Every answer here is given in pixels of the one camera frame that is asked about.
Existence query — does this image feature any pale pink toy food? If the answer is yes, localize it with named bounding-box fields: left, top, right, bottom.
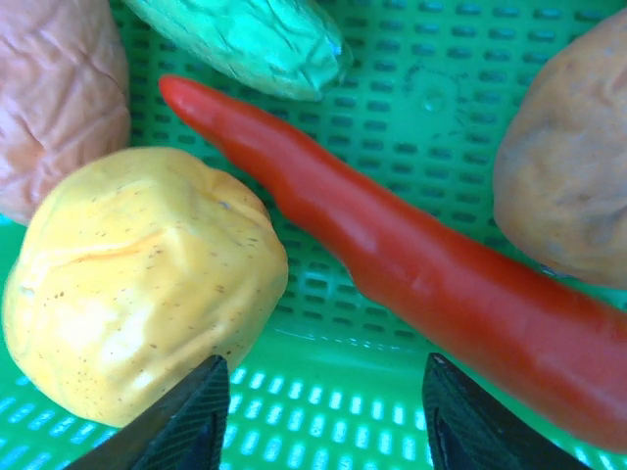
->
left=0, top=0, right=132, bottom=227

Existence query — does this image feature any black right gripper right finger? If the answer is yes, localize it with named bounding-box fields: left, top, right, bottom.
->
left=421, top=352, right=597, bottom=470

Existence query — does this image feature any green plastic basket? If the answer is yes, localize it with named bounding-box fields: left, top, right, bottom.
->
left=0, top=0, right=627, bottom=470

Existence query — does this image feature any yellow toy fruit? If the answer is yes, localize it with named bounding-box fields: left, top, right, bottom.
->
left=1, top=146, right=290, bottom=428

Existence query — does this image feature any green toy vegetable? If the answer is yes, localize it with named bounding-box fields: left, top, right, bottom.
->
left=121, top=0, right=355, bottom=103

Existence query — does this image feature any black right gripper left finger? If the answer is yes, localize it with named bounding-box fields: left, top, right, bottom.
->
left=63, top=354, right=231, bottom=470

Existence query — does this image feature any red toy chili pepper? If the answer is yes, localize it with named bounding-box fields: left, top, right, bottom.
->
left=159, top=73, right=627, bottom=454

